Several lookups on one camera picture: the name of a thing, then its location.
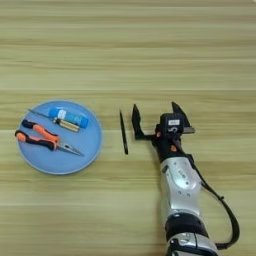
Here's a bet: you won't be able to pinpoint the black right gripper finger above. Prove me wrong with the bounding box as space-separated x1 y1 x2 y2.
171 101 196 131
131 103 156 141

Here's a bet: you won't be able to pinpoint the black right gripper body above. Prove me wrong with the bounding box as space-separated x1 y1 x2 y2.
152 122 196 163

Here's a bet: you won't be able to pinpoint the thin black pen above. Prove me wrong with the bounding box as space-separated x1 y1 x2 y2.
119 110 129 156

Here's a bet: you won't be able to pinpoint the orange and black pliers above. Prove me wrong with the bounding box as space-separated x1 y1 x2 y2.
14 119 85 157

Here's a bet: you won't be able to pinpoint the black box with white label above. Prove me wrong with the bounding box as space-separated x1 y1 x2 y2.
159 113 186 136

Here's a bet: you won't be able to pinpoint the round blue plate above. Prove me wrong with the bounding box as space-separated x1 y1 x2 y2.
15 99 104 176

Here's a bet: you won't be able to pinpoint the blue glue stick tube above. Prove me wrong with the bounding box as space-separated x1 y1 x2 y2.
48 107 90 130

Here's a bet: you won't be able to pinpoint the small brass handled screwdriver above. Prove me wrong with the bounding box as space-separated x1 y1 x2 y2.
27 108 81 133

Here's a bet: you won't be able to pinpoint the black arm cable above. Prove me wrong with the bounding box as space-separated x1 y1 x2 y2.
172 138 241 251

